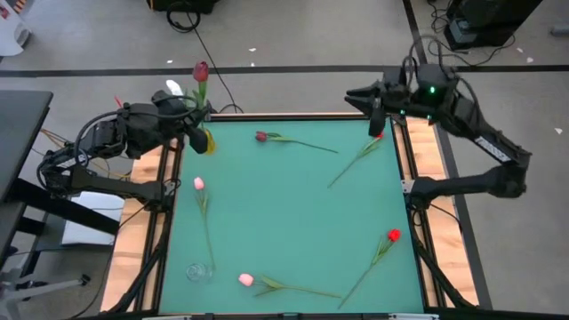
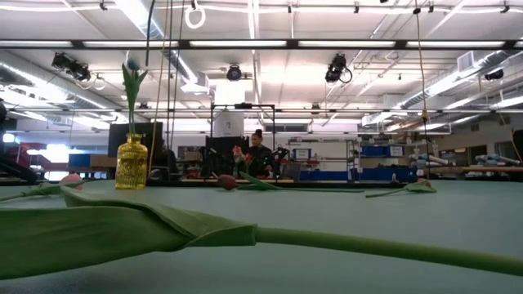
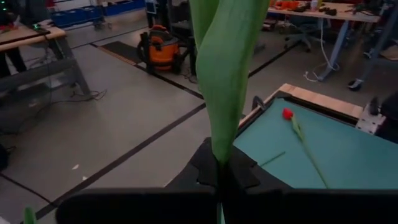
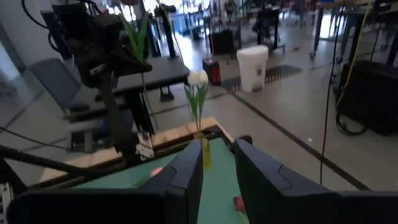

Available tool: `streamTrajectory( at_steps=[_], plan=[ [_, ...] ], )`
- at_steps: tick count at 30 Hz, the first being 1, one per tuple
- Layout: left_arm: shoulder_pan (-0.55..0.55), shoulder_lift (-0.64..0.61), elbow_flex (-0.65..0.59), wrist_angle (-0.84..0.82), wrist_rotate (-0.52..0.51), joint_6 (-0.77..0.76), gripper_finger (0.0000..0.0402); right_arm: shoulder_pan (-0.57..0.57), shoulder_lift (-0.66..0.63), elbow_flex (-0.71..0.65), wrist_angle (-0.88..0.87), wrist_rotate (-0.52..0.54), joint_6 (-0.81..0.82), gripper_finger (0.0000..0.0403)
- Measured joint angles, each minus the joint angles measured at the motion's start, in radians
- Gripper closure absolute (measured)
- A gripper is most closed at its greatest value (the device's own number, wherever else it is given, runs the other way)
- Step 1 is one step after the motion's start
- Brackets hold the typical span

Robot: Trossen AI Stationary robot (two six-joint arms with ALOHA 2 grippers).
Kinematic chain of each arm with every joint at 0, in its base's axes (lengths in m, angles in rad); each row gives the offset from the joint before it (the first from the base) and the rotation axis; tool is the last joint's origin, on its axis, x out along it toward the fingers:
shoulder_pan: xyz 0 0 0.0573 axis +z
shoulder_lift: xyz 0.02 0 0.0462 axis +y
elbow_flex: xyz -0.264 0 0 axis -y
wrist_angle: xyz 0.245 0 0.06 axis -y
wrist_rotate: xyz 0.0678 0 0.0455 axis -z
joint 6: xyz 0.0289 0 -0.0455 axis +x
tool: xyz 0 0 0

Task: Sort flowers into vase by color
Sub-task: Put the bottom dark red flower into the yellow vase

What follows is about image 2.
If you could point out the large black monitor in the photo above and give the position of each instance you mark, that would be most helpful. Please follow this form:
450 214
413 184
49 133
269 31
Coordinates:
112 143

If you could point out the white sign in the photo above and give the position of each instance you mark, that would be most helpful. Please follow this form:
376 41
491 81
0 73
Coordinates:
302 154

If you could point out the black overhead light rail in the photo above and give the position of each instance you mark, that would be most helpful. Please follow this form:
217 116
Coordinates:
292 44

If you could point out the black table frame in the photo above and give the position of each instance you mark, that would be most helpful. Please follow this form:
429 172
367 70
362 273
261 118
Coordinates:
327 184

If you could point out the blue box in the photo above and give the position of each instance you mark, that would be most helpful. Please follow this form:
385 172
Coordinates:
79 160

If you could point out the small black ceiling camera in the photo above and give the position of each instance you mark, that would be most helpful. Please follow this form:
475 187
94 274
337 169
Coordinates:
494 74

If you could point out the black metal stand frame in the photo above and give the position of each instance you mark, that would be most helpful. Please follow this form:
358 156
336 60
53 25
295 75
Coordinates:
244 105

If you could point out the yellow glass vase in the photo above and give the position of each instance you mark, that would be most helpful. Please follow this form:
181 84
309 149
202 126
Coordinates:
131 167

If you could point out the pink flower bunch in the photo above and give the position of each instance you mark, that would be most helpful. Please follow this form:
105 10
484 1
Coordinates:
237 152

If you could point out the blue shelf bins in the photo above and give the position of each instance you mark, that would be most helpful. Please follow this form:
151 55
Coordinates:
374 151

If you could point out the seated person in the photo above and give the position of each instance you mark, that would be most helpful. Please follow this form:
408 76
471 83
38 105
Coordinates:
259 159

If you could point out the blue storage bin row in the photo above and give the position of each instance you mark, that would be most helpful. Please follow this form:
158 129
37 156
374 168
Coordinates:
367 175

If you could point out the teal table mat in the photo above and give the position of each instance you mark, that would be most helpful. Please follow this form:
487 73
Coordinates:
347 212

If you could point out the round black ceiling camera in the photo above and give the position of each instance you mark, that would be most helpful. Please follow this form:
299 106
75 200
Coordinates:
234 73

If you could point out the small black monitor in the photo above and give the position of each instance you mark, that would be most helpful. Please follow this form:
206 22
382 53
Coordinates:
218 157

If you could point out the black ceiling light fixture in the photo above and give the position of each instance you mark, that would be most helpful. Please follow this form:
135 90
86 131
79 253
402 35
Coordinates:
79 72

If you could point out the wooden workbench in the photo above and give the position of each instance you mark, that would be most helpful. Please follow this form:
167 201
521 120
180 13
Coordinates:
482 168

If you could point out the dark slanted bar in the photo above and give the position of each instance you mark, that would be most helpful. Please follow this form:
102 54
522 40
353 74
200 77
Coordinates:
18 170

